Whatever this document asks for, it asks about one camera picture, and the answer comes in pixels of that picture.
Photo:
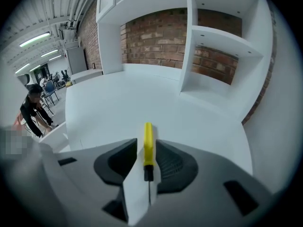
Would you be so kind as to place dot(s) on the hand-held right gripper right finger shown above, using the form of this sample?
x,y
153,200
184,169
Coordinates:
x,y
175,167

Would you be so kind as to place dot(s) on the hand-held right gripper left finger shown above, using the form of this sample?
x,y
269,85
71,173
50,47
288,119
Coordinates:
x,y
111,164

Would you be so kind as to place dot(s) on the white drawer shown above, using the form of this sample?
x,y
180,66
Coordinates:
x,y
53,135

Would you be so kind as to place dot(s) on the small yellow box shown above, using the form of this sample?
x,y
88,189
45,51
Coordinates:
x,y
68,84

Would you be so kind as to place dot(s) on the white table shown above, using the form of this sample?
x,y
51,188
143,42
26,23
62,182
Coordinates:
x,y
86,74

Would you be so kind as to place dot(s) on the blue chair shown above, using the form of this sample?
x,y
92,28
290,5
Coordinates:
x,y
50,88

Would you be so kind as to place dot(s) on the grey metal cabinet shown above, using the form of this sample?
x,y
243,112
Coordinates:
x,y
76,60

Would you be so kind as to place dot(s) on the fluorescent ceiling light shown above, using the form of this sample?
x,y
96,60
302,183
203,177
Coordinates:
x,y
49,53
22,68
35,68
55,57
35,39

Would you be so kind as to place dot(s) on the white desk shelf unit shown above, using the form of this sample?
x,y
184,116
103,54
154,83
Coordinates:
x,y
165,15

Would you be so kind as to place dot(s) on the white ceiling pipes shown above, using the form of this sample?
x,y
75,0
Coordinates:
x,y
76,6

